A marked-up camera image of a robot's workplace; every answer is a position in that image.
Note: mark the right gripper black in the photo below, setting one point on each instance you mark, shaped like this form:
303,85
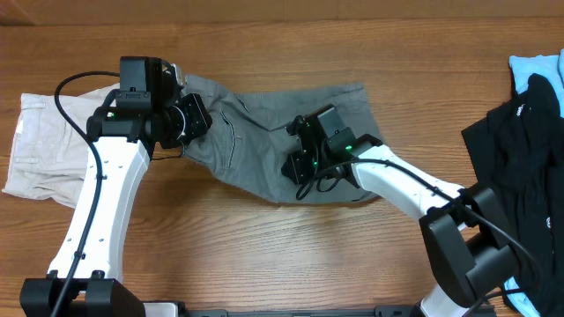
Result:
297,166

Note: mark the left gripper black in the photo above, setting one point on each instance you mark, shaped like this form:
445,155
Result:
199,120

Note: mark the grey shorts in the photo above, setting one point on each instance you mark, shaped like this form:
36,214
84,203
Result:
247,143

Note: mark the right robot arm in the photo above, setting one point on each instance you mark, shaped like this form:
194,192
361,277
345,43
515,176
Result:
465,231

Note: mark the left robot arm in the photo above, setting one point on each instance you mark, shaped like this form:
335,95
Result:
85,277

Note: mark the beige folded shorts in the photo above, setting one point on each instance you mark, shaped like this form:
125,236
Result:
48,158

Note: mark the black garment with logo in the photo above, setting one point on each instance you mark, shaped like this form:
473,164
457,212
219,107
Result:
517,151

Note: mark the light blue garment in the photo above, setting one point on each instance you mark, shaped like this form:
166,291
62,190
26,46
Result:
548,66

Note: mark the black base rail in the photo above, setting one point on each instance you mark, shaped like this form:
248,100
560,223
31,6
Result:
299,313

